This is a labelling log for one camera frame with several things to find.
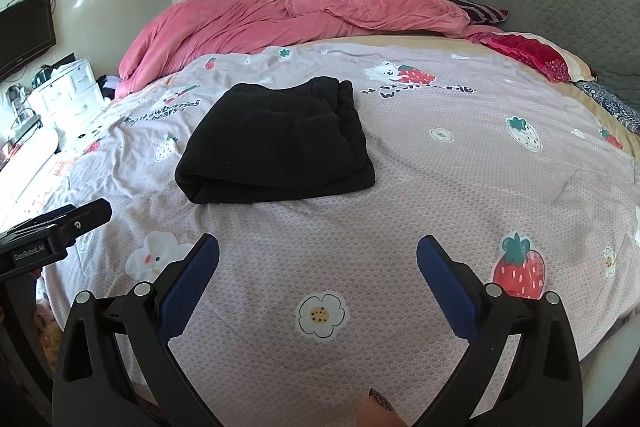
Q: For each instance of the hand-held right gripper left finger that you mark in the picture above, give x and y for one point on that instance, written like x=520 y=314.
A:
x=190 y=287

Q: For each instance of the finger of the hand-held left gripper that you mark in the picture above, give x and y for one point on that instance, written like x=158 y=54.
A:
x=80 y=224

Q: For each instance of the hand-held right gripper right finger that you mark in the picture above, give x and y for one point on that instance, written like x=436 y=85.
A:
x=445 y=289

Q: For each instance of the black sweater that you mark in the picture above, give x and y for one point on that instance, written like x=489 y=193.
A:
x=275 y=142

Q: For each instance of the pile of dark clothes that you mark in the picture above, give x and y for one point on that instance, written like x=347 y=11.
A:
x=107 y=88

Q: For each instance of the person's right hand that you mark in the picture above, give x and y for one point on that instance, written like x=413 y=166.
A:
x=380 y=414

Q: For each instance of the white cushioned seat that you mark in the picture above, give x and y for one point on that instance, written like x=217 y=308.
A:
x=27 y=172

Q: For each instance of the yellow patterned cloth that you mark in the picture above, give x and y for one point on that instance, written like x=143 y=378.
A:
x=45 y=327

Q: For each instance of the strawberry print bedsheet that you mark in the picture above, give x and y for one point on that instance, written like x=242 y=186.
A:
x=425 y=187

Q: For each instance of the white drawer cabinet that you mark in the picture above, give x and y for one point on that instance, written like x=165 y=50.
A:
x=65 y=92

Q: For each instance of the green container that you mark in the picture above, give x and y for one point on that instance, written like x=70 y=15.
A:
x=42 y=77

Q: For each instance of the black television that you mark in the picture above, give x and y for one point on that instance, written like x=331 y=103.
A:
x=22 y=37

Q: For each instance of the pink duvet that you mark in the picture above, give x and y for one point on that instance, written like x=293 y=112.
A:
x=225 y=27

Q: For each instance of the blue patterned pillow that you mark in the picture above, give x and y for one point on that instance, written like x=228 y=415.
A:
x=615 y=104

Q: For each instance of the red patterned pillow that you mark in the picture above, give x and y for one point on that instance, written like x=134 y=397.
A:
x=530 y=52

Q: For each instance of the striped purple pillow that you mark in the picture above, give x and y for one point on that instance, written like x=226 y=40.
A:
x=480 y=10

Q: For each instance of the grey quilted headboard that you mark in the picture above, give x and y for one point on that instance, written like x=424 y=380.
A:
x=560 y=2

